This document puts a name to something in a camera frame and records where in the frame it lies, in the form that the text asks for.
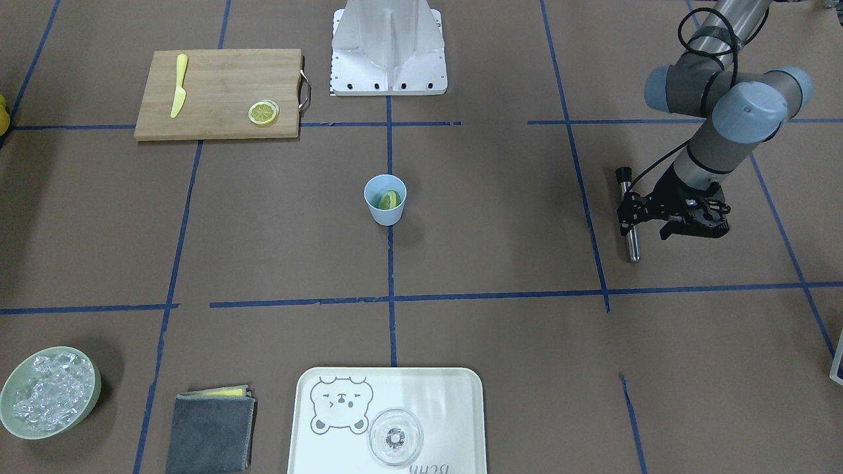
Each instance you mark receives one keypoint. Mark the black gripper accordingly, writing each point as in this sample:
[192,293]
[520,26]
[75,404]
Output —
[670,190]

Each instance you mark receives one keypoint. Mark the steel muddler black tip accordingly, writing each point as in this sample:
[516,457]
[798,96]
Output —
[624,178]

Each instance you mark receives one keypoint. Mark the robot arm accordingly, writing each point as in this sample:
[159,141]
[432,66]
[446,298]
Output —
[739,112]

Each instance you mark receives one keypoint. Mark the light blue plastic cup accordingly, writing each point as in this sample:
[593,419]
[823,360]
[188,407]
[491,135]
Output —
[374,189]

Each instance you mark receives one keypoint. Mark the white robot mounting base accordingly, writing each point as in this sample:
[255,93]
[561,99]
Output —
[382,48]

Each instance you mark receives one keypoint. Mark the clear wine glass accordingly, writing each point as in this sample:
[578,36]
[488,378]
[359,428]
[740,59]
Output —
[395,437]

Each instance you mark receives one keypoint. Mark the cream bear serving tray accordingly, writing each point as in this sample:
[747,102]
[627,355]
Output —
[334,408]

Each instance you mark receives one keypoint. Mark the wooden cutting board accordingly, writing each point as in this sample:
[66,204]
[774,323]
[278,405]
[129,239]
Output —
[220,87]

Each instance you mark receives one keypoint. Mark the yellow plastic knife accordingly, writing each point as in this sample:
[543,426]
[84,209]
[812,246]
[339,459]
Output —
[179,92]

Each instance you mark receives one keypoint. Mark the grey folded cloth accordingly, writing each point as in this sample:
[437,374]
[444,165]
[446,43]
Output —
[211,431]

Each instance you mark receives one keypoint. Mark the green bowl of ice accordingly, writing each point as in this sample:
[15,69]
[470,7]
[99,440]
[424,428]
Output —
[50,392]

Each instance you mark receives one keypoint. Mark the white wire cup rack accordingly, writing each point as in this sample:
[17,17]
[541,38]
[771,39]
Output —
[835,368]

